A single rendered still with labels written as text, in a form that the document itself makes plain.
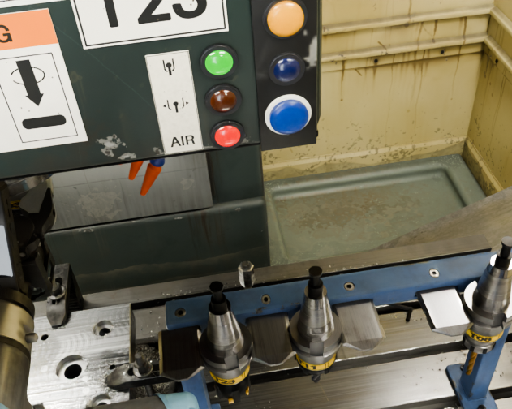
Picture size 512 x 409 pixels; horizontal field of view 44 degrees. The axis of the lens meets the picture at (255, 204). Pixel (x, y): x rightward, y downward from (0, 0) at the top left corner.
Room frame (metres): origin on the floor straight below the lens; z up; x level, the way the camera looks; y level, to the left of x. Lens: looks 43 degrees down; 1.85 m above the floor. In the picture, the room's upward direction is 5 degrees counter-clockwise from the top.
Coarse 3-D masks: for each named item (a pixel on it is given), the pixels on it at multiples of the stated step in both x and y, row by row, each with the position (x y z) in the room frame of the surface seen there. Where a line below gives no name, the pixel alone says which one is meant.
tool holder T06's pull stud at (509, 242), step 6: (504, 240) 0.47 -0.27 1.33; (510, 240) 0.47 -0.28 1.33; (504, 246) 0.47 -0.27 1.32; (510, 246) 0.46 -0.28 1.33; (498, 252) 0.47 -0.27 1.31; (504, 252) 0.47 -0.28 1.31; (510, 252) 0.47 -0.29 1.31; (498, 258) 0.47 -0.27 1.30; (504, 258) 0.47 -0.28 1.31; (510, 258) 0.46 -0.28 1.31; (498, 264) 0.47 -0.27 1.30; (504, 264) 0.46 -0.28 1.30
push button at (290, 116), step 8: (280, 104) 0.39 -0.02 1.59; (288, 104) 0.39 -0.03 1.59; (296, 104) 0.39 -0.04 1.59; (272, 112) 0.39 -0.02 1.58; (280, 112) 0.39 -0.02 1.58; (288, 112) 0.39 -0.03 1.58; (296, 112) 0.39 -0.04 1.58; (304, 112) 0.39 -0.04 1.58; (272, 120) 0.39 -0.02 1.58; (280, 120) 0.39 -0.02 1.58; (288, 120) 0.39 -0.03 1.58; (296, 120) 0.39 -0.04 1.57; (304, 120) 0.39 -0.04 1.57; (280, 128) 0.39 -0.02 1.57; (288, 128) 0.39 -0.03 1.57; (296, 128) 0.39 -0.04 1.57
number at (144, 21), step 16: (144, 0) 0.39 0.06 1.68; (160, 0) 0.39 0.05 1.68; (176, 0) 0.39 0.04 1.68; (192, 0) 0.39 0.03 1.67; (208, 0) 0.39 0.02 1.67; (144, 16) 0.39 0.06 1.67; (160, 16) 0.39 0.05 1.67; (176, 16) 0.39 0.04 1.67; (192, 16) 0.39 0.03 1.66; (208, 16) 0.39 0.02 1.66
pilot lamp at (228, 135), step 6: (228, 126) 0.39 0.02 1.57; (216, 132) 0.39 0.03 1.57; (222, 132) 0.39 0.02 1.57; (228, 132) 0.39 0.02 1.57; (234, 132) 0.39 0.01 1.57; (216, 138) 0.39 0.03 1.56; (222, 138) 0.39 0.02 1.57; (228, 138) 0.39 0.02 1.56; (234, 138) 0.39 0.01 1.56; (222, 144) 0.39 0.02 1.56; (228, 144) 0.39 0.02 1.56
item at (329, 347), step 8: (296, 312) 0.48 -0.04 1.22; (296, 320) 0.47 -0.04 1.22; (336, 320) 0.46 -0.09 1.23; (296, 328) 0.45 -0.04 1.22; (336, 328) 0.45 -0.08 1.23; (296, 336) 0.44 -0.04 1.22; (336, 336) 0.44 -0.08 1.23; (296, 344) 0.43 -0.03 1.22; (304, 344) 0.43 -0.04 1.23; (312, 344) 0.43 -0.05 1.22; (320, 344) 0.43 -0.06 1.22; (328, 344) 0.43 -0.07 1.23; (336, 344) 0.43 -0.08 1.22; (296, 352) 0.43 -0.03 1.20; (304, 352) 0.43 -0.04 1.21; (312, 352) 0.43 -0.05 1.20; (320, 352) 0.43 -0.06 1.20; (328, 352) 0.43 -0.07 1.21; (336, 352) 0.43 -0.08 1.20
